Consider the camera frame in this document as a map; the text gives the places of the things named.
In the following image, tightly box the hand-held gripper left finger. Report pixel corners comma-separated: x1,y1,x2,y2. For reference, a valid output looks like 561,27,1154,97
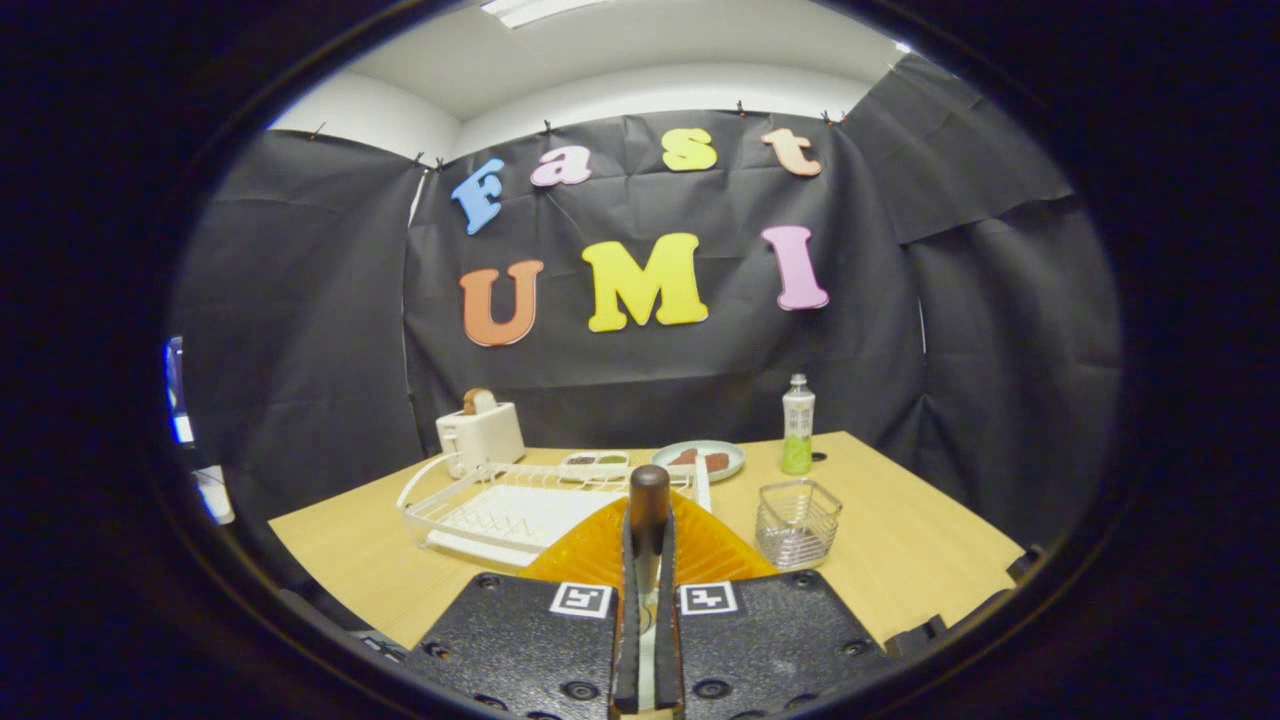
405,495,642,720

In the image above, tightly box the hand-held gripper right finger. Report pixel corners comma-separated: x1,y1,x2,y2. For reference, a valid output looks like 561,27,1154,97
655,490,897,720

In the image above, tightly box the metal wire basket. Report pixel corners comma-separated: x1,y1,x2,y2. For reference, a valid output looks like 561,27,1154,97
755,479,843,571

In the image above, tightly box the white wire dish rack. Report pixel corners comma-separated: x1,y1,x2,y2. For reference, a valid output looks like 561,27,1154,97
397,452,713,569

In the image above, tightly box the wooden-handled spoon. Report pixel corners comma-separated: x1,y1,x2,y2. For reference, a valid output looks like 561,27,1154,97
628,464,672,713

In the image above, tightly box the green plate with sausages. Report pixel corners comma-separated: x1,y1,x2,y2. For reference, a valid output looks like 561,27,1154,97
652,440,746,484

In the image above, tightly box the white toaster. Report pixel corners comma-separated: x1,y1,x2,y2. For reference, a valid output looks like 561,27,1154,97
436,402,527,479

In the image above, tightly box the green drink bottle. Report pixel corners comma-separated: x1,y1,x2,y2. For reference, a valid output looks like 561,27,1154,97
781,374,816,476

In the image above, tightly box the black backdrop cloth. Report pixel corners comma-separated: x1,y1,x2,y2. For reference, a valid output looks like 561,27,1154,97
170,55,1121,561

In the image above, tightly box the white object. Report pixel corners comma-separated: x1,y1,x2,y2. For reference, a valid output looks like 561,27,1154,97
195,465,237,527

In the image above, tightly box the bright blue screen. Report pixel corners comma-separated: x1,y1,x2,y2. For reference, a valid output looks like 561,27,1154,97
165,335,197,446

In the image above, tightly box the ceiling light panel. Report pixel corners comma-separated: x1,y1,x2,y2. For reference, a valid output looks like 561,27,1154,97
480,0,606,29

